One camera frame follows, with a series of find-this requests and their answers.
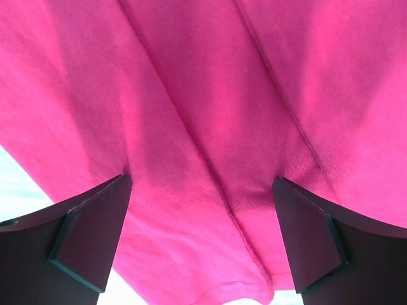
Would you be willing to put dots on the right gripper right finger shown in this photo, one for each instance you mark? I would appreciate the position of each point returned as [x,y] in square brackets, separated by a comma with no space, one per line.
[338,256]

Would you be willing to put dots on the red t shirt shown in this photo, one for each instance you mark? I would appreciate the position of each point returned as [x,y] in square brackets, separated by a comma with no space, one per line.
[204,103]

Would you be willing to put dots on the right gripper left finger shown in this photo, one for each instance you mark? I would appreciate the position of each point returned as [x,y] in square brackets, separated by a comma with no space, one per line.
[63,254]

